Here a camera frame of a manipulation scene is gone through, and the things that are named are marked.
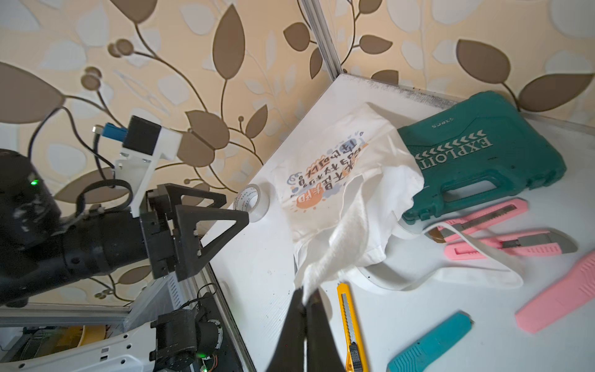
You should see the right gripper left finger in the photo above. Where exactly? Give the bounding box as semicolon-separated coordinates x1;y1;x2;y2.
267;288;306;372

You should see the white printed tote bag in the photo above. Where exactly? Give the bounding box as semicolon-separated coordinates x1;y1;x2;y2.
271;101;525;305

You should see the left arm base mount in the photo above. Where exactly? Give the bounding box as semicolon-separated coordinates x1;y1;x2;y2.
150;308;223;371

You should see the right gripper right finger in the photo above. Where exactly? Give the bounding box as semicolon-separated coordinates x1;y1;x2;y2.
305;290;345;372

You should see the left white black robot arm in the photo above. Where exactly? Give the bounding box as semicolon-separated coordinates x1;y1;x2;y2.
1;150;249;307

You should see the yellow black utility knife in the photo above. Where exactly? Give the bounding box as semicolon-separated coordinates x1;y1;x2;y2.
337;283;369;372

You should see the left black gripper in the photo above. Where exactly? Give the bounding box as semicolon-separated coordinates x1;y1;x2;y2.
139;183;249;281

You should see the pink utility knife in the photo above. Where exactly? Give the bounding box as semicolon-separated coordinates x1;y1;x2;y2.
444;230;578;261
425;198;528;243
515;251;594;334

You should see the teal utility knife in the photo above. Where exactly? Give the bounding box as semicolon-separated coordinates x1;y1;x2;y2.
387;312;474;372

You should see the green plastic tool case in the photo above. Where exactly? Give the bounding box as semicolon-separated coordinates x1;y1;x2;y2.
398;91;566;225

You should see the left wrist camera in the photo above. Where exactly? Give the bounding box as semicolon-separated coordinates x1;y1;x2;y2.
93;116;182;218

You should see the clear tape roll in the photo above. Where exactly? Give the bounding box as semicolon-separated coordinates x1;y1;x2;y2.
233;184;270;223

